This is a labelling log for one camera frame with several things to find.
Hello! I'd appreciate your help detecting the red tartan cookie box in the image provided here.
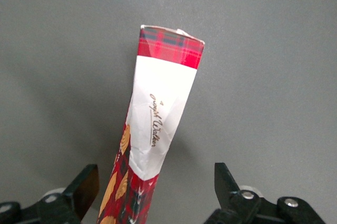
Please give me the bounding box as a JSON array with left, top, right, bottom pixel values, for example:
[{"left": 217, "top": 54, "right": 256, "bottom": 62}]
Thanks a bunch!
[{"left": 97, "top": 24, "right": 205, "bottom": 224}]

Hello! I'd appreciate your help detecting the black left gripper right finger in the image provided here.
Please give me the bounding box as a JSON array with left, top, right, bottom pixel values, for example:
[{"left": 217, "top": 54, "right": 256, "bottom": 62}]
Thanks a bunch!
[{"left": 204, "top": 162, "right": 328, "bottom": 224}]

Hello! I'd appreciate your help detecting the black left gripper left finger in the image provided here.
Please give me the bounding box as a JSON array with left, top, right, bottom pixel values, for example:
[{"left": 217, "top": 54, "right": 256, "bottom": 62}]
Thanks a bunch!
[{"left": 0, "top": 163, "right": 100, "bottom": 224}]

